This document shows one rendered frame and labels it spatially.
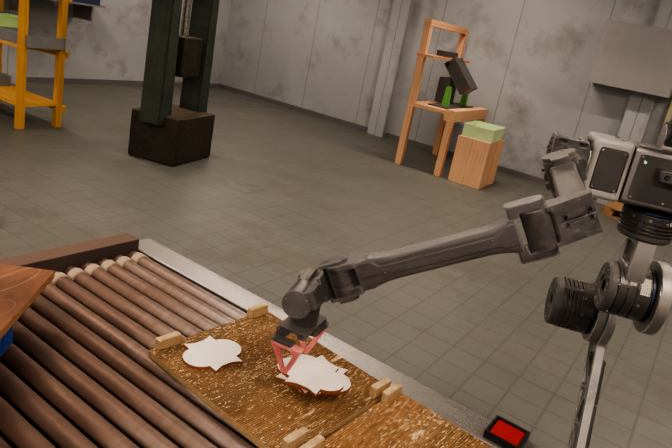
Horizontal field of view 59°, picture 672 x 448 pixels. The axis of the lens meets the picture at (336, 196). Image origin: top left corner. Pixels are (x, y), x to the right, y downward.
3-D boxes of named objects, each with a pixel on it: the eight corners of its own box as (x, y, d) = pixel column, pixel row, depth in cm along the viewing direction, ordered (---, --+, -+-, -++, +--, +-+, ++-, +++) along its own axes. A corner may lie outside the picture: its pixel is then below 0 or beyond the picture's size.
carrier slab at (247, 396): (265, 314, 154) (265, 309, 154) (391, 394, 131) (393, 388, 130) (147, 356, 127) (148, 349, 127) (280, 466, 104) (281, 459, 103)
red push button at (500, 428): (497, 424, 129) (498, 418, 128) (523, 438, 125) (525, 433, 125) (487, 437, 124) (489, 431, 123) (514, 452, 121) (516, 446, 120)
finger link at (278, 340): (308, 368, 123) (317, 329, 121) (293, 384, 117) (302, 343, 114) (280, 356, 126) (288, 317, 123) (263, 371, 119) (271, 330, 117)
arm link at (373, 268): (557, 246, 109) (541, 192, 107) (561, 256, 103) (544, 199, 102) (343, 299, 121) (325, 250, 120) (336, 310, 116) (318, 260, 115)
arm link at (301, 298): (362, 293, 119) (348, 254, 118) (349, 317, 108) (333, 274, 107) (308, 306, 123) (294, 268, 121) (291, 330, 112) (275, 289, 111)
